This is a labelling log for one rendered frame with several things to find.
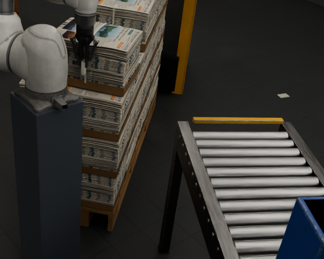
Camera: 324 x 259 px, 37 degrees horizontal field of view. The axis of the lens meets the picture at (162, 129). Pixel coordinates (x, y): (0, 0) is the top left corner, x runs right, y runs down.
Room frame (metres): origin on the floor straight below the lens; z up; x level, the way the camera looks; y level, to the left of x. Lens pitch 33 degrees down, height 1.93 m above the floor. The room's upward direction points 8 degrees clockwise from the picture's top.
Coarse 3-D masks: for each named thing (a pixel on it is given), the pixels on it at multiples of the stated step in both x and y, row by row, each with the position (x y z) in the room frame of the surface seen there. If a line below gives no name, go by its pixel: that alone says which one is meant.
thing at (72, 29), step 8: (64, 24) 2.14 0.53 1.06; (72, 24) 2.16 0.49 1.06; (96, 24) 2.20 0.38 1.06; (64, 32) 2.04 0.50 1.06; (72, 32) 2.06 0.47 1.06; (64, 40) 1.97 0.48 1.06; (72, 48) 1.96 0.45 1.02; (72, 56) 1.97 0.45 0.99; (72, 64) 1.96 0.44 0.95; (72, 72) 1.96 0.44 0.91
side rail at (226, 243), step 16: (176, 128) 1.82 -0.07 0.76; (176, 144) 1.78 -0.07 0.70; (192, 144) 1.66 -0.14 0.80; (192, 160) 1.55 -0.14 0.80; (192, 176) 1.49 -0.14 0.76; (208, 176) 1.46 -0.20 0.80; (192, 192) 1.46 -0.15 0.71; (208, 192) 1.36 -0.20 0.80; (208, 208) 1.28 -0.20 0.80; (208, 224) 1.23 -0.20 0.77; (224, 224) 1.21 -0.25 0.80; (208, 240) 1.20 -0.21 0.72; (224, 240) 1.13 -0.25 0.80; (224, 256) 1.06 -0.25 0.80
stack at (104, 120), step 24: (144, 72) 2.54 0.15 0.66; (96, 96) 1.91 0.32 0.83; (120, 96) 1.94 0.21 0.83; (144, 96) 2.65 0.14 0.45; (96, 120) 1.89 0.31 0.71; (120, 120) 1.89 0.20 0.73; (144, 120) 2.78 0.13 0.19; (96, 144) 1.89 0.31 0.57; (120, 144) 1.94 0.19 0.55; (96, 168) 1.90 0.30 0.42; (120, 168) 2.03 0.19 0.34; (96, 192) 1.90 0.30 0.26; (120, 192) 2.06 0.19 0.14
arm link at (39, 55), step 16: (32, 32) 1.52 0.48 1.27; (48, 32) 1.54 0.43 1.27; (16, 48) 1.51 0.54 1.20; (32, 48) 1.49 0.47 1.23; (48, 48) 1.50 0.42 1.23; (64, 48) 1.56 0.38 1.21; (16, 64) 1.50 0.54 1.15; (32, 64) 1.48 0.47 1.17; (48, 64) 1.49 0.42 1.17; (64, 64) 1.53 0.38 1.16; (32, 80) 1.48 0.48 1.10; (48, 80) 1.48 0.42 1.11; (64, 80) 1.53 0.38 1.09
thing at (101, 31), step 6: (102, 24) 2.22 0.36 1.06; (102, 30) 2.14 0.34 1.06; (96, 36) 2.06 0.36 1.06; (84, 48) 1.96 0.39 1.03; (90, 48) 1.96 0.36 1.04; (84, 54) 1.96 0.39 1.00; (90, 54) 1.96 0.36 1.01; (90, 66) 1.95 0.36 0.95; (90, 72) 1.95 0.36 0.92; (90, 78) 1.95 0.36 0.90
